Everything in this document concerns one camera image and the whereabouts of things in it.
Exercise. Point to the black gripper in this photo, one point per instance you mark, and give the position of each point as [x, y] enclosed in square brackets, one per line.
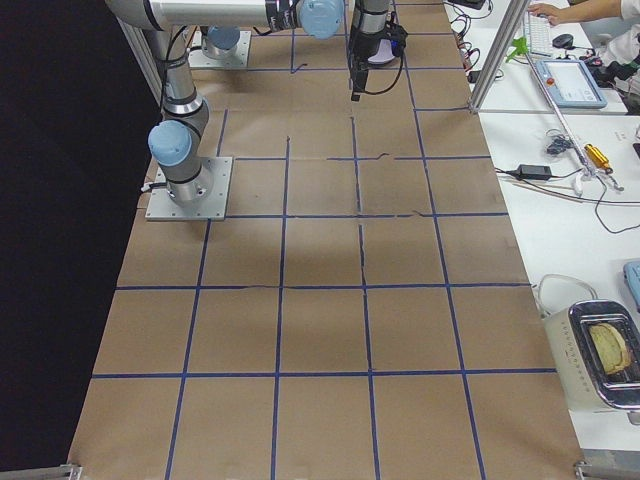
[361, 49]

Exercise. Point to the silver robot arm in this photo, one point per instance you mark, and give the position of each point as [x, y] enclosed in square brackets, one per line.
[174, 142]
[371, 23]

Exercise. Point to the lavender round plate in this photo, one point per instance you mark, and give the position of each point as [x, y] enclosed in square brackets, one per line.
[384, 54]

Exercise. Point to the person's hand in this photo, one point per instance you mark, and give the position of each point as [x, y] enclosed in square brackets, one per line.
[554, 15]

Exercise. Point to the black power adapter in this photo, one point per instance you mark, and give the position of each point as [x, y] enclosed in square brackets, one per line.
[534, 172]

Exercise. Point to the white keyboard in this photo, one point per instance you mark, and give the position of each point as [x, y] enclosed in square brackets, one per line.
[537, 32]

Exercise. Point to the robot teach pendant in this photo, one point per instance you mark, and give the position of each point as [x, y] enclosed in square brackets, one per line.
[569, 84]

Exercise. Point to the black computer mouse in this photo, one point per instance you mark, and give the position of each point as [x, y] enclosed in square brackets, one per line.
[563, 41]

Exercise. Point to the brown paper table cover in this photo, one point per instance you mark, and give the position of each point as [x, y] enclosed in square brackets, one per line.
[363, 312]

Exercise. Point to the orange tool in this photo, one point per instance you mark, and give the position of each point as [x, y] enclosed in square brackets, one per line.
[598, 158]

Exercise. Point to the cream toaster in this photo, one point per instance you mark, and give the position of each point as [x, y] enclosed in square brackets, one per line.
[587, 387]

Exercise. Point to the toast slice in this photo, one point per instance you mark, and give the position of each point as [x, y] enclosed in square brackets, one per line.
[611, 348]

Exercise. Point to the aluminium frame post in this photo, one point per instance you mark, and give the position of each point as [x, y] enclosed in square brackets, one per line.
[494, 59]

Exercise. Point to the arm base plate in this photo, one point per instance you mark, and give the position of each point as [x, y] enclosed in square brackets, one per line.
[204, 198]
[204, 55]

